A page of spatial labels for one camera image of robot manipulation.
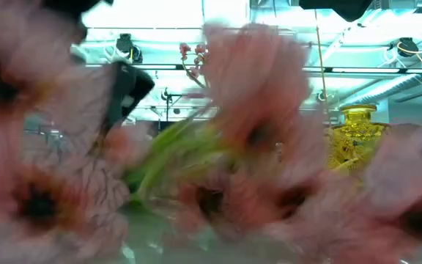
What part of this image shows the yellow hanging cable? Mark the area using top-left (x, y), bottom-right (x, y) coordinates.
top-left (313, 10), bottom-right (331, 125)

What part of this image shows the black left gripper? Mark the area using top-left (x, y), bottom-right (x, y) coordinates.
top-left (42, 0), bottom-right (157, 137)

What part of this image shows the yellow glass vase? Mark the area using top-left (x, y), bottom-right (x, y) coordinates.
top-left (326, 103), bottom-right (393, 173)

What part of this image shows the black light stand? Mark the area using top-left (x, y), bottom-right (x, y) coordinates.
top-left (160, 87), bottom-right (212, 122)

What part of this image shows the overhead rig crossbar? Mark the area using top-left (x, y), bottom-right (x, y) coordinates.
top-left (70, 62), bottom-right (422, 76)

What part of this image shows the black ceiling cable reel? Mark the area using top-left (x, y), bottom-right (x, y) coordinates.
top-left (115, 32), bottom-right (144, 64)
top-left (389, 36), bottom-right (420, 59)

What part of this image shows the pink artificial flower bunch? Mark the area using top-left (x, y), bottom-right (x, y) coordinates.
top-left (0, 0), bottom-right (422, 264)
top-left (178, 40), bottom-right (210, 91)

